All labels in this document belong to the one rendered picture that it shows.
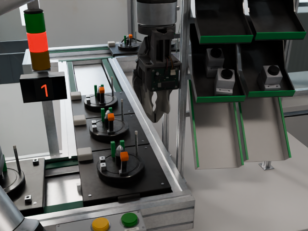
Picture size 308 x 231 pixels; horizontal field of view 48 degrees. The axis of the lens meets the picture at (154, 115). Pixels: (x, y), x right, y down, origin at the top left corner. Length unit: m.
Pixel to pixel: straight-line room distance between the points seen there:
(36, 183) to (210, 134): 0.52
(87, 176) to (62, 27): 3.62
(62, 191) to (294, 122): 1.23
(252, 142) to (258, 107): 0.12
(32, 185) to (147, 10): 0.61
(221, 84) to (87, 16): 3.54
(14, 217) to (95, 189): 0.37
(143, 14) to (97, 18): 3.69
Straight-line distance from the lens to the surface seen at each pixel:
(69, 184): 1.11
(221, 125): 1.07
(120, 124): 1.26
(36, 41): 0.99
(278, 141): 1.13
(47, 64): 1.01
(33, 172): 1.09
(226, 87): 0.94
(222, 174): 1.24
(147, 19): 0.64
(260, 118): 1.13
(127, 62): 2.16
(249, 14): 1.00
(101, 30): 4.34
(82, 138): 1.23
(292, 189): 1.24
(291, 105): 1.85
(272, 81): 1.00
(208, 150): 1.04
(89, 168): 1.07
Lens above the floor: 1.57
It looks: 26 degrees down
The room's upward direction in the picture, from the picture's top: straight up
